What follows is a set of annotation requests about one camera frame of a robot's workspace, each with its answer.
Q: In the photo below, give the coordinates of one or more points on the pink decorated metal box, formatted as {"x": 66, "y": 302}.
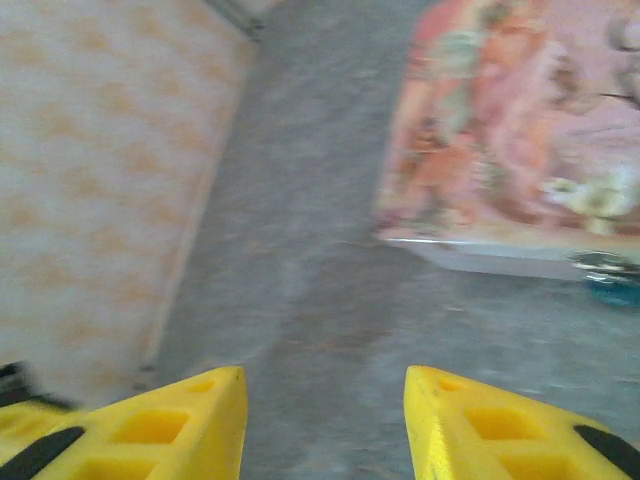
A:
{"x": 500, "y": 125}

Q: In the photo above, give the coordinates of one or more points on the small blue padlock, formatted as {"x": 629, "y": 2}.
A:
{"x": 615, "y": 295}

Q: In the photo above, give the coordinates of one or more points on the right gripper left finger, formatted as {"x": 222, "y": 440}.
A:
{"x": 150, "y": 440}

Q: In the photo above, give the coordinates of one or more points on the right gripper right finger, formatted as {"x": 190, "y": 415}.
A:
{"x": 500, "y": 440}

